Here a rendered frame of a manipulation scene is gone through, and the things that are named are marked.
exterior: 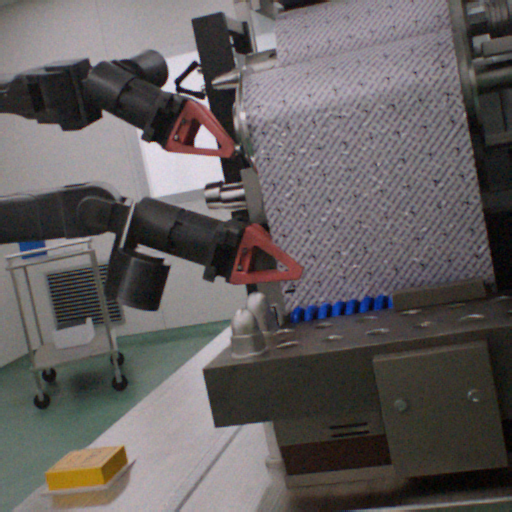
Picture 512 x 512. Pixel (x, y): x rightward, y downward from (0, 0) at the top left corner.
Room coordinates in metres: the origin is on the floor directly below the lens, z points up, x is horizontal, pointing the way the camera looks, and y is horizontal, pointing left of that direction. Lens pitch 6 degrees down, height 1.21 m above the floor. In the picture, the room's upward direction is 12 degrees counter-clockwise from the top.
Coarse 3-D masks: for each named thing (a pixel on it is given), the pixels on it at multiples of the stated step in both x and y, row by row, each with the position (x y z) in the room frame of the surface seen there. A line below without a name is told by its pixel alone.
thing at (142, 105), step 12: (132, 84) 1.11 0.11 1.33; (144, 84) 1.11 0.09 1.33; (132, 96) 1.10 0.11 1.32; (144, 96) 1.10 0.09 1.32; (156, 96) 1.10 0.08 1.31; (168, 96) 1.06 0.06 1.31; (120, 108) 1.11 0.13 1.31; (132, 108) 1.10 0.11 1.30; (144, 108) 1.10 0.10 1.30; (156, 108) 1.07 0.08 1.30; (132, 120) 1.11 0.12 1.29; (144, 120) 1.10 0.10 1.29; (156, 120) 1.08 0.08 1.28; (168, 120) 1.11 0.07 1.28; (144, 132) 1.07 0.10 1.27; (156, 132) 1.09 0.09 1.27
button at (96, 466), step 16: (96, 448) 1.01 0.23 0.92; (112, 448) 1.00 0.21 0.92; (64, 464) 0.97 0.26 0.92; (80, 464) 0.96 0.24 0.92; (96, 464) 0.95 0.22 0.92; (112, 464) 0.97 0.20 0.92; (48, 480) 0.96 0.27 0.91; (64, 480) 0.95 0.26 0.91; (80, 480) 0.95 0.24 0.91; (96, 480) 0.94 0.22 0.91
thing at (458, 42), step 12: (456, 36) 0.99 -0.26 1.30; (456, 48) 0.97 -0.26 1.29; (456, 60) 0.96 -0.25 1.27; (468, 72) 0.96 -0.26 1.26; (468, 84) 0.96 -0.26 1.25; (468, 96) 0.96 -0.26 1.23; (468, 108) 0.96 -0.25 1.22; (240, 120) 1.02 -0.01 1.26; (468, 120) 0.97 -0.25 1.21; (240, 132) 1.02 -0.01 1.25; (252, 168) 1.05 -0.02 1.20
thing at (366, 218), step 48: (384, 144) 0.98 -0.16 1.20; (432, 144) 0.96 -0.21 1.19; (288, 192) 1.01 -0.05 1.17; (336, 192) 0.99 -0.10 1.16; (384, 192) 0.98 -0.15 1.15; (432, 192) 0.97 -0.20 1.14; (288, 240) 1.01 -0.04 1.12; (336, 240) 1.00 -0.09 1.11; (384, 240) 0.98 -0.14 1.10; (432, 240) 0.97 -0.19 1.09; (480, 240) 0.96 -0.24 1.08; (288, 288) 1.01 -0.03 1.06; (336, 288) 1.00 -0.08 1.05; (384, 288) 0.98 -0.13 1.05
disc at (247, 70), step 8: (248, 72) 1.06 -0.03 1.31; (256, 72) 1.10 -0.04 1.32; (240, 80) 1.03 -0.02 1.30; (240, 88) 1.02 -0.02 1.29; (240, 96) 1.01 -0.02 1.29; (240, 104) 1.01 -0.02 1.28; (240, 112) 1.01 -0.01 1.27; (248, 120) 1.01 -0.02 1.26; (248, 128) 1.01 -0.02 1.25; (248, 136) 1.01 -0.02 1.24; (248, 144) 1.01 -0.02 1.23; (256, 168) 1.02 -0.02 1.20
